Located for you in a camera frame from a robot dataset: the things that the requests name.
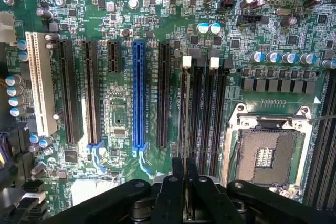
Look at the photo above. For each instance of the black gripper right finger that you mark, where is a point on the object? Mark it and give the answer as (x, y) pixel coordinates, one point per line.
(207, 203)

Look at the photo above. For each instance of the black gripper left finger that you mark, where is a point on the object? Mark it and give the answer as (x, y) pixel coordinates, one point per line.
(168, 203)

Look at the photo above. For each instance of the RAM slot with black clip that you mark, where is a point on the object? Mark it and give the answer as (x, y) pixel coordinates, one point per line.
(223, 108)
(197, 108)

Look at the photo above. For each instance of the black RAM slot bank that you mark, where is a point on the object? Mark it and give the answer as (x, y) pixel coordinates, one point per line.
(324, 142)

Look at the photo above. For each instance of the silver CPU socket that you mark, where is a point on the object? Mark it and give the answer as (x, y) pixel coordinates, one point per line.
(270, 150)

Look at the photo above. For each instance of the long black expansion slot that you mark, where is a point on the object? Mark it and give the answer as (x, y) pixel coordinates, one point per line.
(90, 90)
(163, 93)
(67, 90)

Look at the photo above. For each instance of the blue expansion slot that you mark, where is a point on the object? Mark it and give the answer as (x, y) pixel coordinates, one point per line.
(139, 93)

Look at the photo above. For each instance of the black connector block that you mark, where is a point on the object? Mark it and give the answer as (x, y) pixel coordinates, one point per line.
(29, 203)

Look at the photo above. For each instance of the thin metal locking lever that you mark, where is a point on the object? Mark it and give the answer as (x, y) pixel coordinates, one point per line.
(323, 117)

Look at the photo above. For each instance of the blue-top capacitor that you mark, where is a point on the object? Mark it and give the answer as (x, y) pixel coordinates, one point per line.
(18, 111)
(13, 80)
(16, 101)
(23, 56)
(257, 57)
(330, 64)
(22, 44)
(307, 58)
(203, 28)
(273, 57)
(215, 28)
(289, 58)
(14, 90)

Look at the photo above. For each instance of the short black expansion slot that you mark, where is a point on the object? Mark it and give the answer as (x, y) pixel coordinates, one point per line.
(114, 57)

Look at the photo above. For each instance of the white PCI expansion slot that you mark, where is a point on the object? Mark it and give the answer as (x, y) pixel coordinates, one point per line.
(39, 82)

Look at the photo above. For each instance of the green PC motherboard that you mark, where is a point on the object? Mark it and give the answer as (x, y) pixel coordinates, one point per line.
(147, 16)

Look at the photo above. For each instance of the white power connector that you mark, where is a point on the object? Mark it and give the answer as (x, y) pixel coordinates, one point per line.
(6, 28)

